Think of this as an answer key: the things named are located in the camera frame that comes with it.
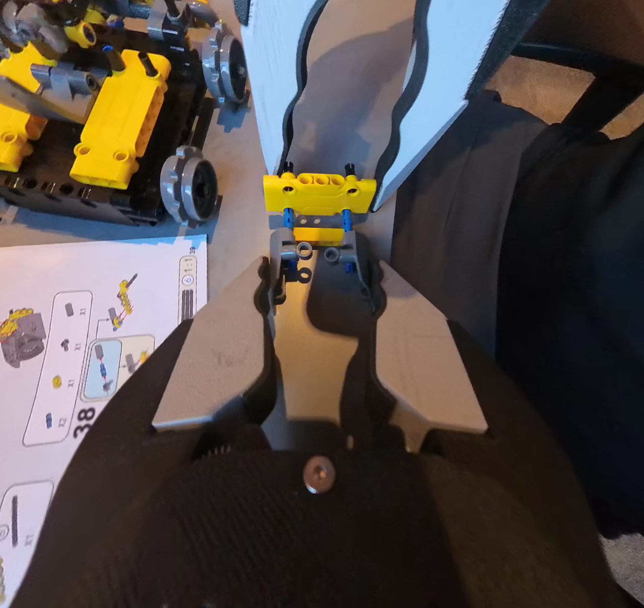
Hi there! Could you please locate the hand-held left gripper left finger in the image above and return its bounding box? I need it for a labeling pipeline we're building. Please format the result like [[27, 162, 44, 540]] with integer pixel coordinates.
[[151, 257, 280, 430]]

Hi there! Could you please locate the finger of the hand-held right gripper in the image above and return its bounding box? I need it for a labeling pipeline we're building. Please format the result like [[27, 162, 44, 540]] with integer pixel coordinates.
[[240, 0, 348, 177], [369, 0, 528, 213]]

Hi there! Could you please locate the yellow black brick vehicle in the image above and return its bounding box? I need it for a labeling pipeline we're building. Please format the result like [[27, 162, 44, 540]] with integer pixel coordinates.
[[0, 0, 250, 226]]

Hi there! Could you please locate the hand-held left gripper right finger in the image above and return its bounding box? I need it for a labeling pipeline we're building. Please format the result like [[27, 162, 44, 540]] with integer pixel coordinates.
[[343, 260, 489, 453]]

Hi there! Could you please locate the yellow brick panel with pins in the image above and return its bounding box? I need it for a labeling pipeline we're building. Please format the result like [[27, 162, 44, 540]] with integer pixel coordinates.
[[263, 161, 378, 231]]

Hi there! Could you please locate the grey brick bucket assembly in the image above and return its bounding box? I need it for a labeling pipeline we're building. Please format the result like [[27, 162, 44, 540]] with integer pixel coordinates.
[[268, 214, 377, 317]]

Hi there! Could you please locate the white building instruction booklet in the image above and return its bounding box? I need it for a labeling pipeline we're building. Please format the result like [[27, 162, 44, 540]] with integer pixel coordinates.
[[0, 235, 208, 608]]

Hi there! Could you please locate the black office chair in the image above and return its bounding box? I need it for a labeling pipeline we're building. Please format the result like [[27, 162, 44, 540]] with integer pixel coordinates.
[[511, 0, 644, 125]]

